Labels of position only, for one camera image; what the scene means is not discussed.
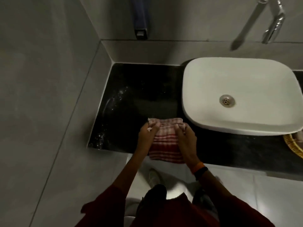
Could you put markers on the person's left hand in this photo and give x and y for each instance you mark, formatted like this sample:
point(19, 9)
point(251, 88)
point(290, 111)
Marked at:
point(144, 135)

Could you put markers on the person's right hand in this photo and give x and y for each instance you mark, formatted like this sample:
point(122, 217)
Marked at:
point(188, 144)

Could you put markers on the person's left fingers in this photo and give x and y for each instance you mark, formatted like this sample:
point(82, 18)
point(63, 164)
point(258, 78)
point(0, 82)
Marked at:
point(153, 127)

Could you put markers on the person's right fingers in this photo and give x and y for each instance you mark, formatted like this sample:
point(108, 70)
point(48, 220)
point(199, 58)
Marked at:
point(181, 129)

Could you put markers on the red and white checked cloth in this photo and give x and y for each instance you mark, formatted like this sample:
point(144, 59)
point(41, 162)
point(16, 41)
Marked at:
point(167, 144)

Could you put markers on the person's right forearm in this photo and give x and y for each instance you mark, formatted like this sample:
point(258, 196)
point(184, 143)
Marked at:
point(213, 184)

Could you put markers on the person's left forearm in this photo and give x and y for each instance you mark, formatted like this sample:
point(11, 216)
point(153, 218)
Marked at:
point(132, 171)

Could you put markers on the orange and black wristband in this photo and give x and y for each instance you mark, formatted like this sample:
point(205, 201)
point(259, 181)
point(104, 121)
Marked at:
point(199, 169)

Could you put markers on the white shoe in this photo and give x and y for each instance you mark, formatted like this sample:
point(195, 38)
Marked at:
point(154, 177)

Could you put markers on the metal sink drain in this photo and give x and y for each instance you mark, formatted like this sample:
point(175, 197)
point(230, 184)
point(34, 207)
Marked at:
point(227, 100)

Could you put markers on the white ceramic wash basin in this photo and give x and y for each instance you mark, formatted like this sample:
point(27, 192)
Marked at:
point(239, 94)

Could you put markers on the dark red shirt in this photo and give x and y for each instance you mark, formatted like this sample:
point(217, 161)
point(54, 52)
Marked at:
point(175, 210)

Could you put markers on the woven wicker basket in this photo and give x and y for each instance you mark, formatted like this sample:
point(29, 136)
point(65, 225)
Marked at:
point(294, 145)

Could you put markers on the blue wall soap dispenser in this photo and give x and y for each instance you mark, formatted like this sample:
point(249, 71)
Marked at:
point(141, 18)

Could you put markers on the chrome wall faucet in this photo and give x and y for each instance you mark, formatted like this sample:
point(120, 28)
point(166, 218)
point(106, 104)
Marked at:
point(273, 21)

